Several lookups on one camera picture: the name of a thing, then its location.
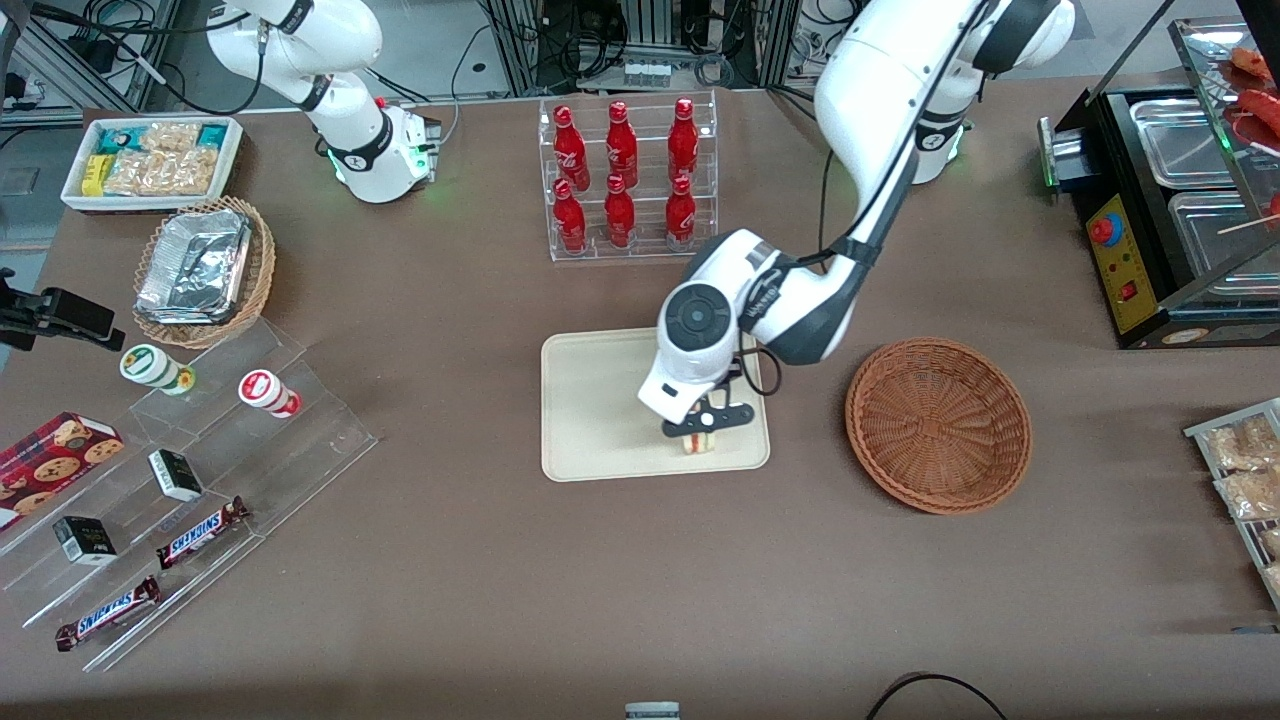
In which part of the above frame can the beige plastic tray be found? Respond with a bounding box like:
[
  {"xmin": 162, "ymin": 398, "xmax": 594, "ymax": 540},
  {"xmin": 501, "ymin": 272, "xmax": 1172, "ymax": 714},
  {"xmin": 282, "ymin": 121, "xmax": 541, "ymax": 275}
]
[{"xmin": 540, "ymin": 321, "xmax": 772, "ymax": 484}]

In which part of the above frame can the light wicker basket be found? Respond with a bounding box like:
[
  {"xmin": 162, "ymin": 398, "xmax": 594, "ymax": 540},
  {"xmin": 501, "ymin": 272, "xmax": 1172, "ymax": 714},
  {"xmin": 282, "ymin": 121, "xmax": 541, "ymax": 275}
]
[{"xmin": 132, "ymin": 196, "xmax": 277, "ymax": 350}]

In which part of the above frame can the brown wicker basket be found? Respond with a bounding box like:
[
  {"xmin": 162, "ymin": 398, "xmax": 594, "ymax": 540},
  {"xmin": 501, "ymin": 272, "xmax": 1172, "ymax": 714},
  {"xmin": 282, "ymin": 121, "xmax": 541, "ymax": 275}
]
[{"xmin": 845, "ymin": 337, "xmax": 1033, "ymax": 516}]

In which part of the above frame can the green lid white cup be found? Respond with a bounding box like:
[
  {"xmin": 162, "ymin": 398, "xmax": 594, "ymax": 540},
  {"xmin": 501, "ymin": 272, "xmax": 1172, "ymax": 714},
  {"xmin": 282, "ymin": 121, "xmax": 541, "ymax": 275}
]
[{"xmin": 119, "ymin": 343, "xmax": 197, "ymax": 397}]

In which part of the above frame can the white rectangular snack bin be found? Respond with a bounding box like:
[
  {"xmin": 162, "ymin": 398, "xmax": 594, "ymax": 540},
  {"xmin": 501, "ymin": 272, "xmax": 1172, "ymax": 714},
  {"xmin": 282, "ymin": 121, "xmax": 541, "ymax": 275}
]
[{"xmin": 60, "ymin": 116, "xmax": 245, "ymax": 215}]

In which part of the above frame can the aluminium foil container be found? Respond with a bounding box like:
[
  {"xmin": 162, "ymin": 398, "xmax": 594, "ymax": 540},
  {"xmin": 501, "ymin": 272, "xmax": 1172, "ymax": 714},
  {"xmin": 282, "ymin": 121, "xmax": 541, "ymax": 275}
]
[{"xmin": 135, "ymin": 208, "xmax": 253, "ymax": 326}]

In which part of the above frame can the clear acrylic bottle rack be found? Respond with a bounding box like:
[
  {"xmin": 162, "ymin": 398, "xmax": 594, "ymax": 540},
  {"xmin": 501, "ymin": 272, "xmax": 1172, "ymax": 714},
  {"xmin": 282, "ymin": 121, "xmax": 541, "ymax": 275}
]
[{"xmin": 538, "ymin": 90, "xmax": 719, "ymax": 263}]

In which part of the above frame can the red cookie box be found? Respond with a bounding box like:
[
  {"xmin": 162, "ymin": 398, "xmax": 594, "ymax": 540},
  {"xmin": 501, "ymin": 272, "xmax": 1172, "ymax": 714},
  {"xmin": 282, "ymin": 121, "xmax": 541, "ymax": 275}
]
[{"xmin": 0, "ymin": 411, "xmax": 126, "ymax": 533}]

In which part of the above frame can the red cola bottle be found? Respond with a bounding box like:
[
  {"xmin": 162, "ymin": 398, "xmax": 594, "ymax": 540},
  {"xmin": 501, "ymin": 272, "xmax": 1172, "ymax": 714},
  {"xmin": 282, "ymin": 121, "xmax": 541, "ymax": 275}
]
[
  {"xmin": 668, "ymin": 97, "xmax": 700, "ymax": 184},
  {"xmin": 604, "ymin": 174, "xmax": 637, "ymax": 249},
  {"xmin": 665, "ymin": 175, "xmax": 697, "ymax": 251},
  {"xmin": 606, "ymin": 100, "xmax": 639, "ymax": 189},
  {"xmin": 552, "ymin": 104, "xmax": 592, "ymax": 193},
  {"xmin": 553, "ymin": 178, "xmax": 588, "ymax": 254}
]

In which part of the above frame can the clear bag of crackers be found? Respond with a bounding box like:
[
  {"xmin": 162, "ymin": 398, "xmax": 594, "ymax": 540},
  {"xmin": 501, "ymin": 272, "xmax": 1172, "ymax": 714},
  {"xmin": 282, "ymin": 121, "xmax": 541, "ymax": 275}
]
[
  {"xmin": 103, "ymin": 149, "xmax": 220, "ymax": 197},
  {"xmin": 140, "ymin": 122, "xmax": 202, "ymax": 154}
]

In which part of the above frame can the small black carton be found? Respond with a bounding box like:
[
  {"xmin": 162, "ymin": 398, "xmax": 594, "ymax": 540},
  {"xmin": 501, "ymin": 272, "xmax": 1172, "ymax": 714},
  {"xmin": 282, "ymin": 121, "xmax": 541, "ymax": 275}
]
[
  {"xmin": 52, "ymin": 516, "xmax": 119, "ymax": 567},
  {"xmin": 147, "ymin": 449, "xmax": 205, "ymax": 503}
]

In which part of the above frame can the red lid white cup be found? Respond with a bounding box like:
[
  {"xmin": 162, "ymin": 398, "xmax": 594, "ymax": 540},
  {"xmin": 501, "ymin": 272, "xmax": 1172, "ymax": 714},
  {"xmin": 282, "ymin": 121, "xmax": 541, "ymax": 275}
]
[{"xmin": 237, "ymin": 369, "xmax": 303, "ymax": 419}]

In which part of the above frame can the Snickers chocolate bar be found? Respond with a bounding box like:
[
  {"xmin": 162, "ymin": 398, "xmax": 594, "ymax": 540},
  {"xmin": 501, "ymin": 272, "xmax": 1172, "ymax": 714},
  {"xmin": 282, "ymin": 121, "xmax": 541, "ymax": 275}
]
[
  {"xmin": 54, "ymin": 576, "xmax": 163, "ymax": 653},
  {"xmin": 155, "ymin": 496, "xmax": 251, "ymax": 571}
]

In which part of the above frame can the clear acrylic stepped stand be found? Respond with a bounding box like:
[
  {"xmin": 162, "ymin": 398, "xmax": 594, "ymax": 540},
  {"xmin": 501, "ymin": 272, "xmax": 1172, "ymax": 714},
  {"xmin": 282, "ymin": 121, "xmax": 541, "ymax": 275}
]
[{"xmin": 0, "ymin": 318, "xmax": 380, "ymax": 674}]

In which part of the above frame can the aluminium equipment rack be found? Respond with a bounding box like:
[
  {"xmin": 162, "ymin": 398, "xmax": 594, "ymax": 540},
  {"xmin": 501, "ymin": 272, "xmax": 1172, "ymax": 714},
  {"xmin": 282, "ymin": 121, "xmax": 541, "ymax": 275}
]
[{"xmin": 478, "ymin": 0, "xmax": 813, "ymax": 96}]

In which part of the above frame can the black food warmer machine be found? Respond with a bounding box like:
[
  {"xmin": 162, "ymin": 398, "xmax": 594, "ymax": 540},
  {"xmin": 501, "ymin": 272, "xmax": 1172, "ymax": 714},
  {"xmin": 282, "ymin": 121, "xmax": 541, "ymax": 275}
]
[{"xmin": 1037, "ymin": 85, "xmax": 1280, "ymax": 351}]

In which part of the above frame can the steel warmer pan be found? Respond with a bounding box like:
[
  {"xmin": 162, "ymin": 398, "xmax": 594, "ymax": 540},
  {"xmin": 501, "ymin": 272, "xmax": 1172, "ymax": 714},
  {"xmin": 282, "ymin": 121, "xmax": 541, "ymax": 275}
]
[
  {"xmin": 1130, "ymin": 98, "xmax": 1239, "ymax": 191},
  {"xmin": 1168, "ymin": 190, "xmax": 1280, "ymax": 300}
]

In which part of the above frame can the glass warmer lid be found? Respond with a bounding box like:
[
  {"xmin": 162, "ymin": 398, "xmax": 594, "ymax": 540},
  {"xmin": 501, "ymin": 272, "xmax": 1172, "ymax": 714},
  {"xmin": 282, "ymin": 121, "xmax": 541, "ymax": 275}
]
[{"xmin": 1168, "ymin": 15, "xmax": 1280, "ymax": 233}]

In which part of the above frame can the aluminium profile frame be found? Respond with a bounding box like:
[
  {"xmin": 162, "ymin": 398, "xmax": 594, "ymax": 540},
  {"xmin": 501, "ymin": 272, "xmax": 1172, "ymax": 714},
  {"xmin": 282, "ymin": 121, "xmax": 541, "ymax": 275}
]
[{"xmin": 0, "ymin": 0, "xmax": 186, "ymax": 126}]

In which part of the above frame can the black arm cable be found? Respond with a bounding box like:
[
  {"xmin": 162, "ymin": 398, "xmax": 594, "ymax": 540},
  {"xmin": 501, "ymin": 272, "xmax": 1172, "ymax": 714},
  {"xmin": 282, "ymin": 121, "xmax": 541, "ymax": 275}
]
[{"xmin": 738, "ymin": 0, "xmax": 1003, "ymax": 399}]

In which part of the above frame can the black cable loop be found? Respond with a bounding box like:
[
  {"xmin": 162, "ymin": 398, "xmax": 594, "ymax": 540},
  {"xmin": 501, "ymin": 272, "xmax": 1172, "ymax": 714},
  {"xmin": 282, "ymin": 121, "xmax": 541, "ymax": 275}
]
[{"xmin": 865, "ymin": 672, "xmax": 1009, "ymax": 720}]

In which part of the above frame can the grey wire rack tray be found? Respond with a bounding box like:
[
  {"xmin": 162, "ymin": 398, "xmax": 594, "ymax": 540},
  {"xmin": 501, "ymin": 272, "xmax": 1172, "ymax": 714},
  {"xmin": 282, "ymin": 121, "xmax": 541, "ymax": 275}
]
[{"xmin": 1184, "ymin": 398, "xmax": 1280, "ymax": 613}]

